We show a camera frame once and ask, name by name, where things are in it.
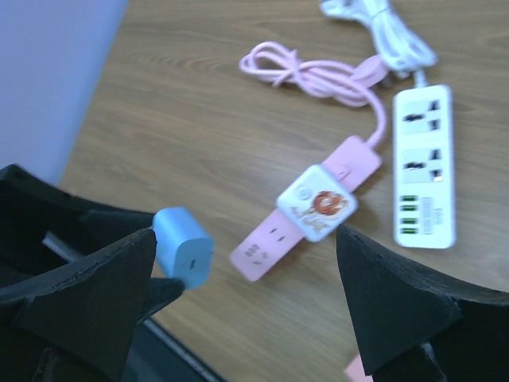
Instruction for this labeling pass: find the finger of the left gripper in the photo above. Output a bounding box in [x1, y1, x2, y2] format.
[138, 278, 185, 322]

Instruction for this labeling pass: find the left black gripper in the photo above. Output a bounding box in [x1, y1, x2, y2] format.
[1, 164, 154, 287]

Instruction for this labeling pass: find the white power strip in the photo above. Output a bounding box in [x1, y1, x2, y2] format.
[393, 84, 457, 249]

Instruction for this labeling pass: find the pink usb charger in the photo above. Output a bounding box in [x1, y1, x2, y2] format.
[344, 354, 373, 382]

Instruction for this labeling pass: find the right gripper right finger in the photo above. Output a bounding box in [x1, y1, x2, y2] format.
[336, 225, 508, 382]

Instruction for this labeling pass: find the blue usb charger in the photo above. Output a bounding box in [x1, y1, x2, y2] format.
[152, 207, 214, 290]

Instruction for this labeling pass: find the white cube socket adapter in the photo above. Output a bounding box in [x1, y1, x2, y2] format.
[276, 165, 358, 243]

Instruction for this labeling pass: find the pink power strip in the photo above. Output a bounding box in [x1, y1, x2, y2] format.
[230, 136, 382, 282]

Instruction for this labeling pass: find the aluminium frame rail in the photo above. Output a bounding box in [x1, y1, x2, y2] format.
[122, 319, 224, 381]

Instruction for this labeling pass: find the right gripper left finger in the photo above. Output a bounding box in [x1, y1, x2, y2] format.
[1, 229, 156, 381]

